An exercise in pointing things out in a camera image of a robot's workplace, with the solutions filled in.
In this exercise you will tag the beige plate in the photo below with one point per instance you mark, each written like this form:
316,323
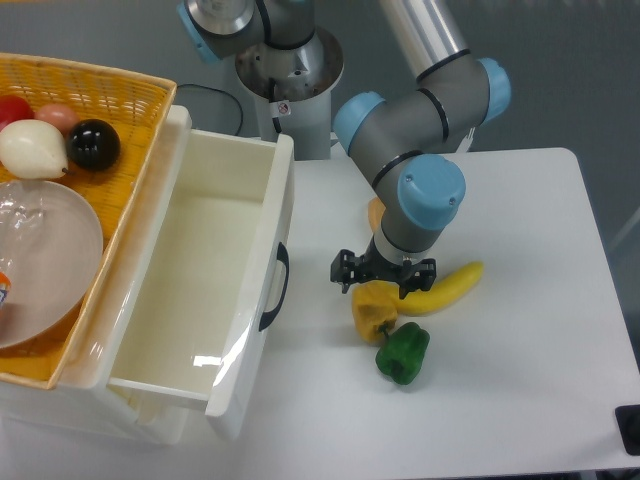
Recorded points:
57,268

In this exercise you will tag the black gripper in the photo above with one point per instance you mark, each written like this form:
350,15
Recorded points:
348,269

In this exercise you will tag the black ball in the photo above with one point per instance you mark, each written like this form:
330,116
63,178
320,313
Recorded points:
93,145

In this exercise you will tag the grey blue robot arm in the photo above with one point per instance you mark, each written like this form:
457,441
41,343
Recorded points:
394,144

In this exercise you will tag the white open drawer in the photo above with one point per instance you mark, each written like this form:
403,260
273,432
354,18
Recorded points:
216,281

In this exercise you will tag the yellow banana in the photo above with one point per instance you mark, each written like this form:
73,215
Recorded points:
443,293

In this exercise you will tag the white pear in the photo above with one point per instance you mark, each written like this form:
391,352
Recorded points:
33,150

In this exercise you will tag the white drawer cabinet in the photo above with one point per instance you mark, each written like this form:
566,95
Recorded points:
82,398

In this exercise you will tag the black corner object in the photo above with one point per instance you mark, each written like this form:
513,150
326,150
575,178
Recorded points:
628,420

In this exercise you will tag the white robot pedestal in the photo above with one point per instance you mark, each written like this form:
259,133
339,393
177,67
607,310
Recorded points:
291,90

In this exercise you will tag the red tomato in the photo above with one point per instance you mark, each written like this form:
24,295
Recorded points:
14,108

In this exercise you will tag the orange fruit piece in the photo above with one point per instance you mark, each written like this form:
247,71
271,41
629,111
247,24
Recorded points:
375,212

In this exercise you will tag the clear plastic bag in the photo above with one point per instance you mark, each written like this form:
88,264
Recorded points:
22,214

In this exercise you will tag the yellow bell pepper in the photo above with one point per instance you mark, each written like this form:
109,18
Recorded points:
374,311

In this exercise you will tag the yellow woven basket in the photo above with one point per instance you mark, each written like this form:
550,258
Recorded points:
121,115

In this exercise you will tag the green bell pepper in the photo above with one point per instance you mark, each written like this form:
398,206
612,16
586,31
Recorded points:
401,356

